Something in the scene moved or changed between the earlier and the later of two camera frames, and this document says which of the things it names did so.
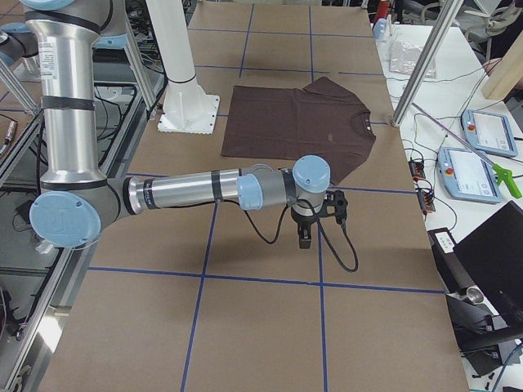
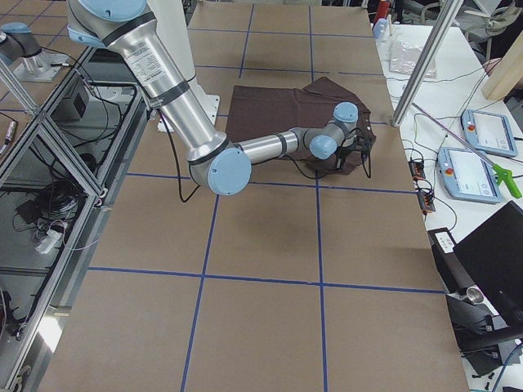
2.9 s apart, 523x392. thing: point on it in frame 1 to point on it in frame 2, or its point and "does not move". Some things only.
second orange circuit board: (426, 201) does not move
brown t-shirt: (281, 123) does not move
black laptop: (491, 263) does not move
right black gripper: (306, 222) to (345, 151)
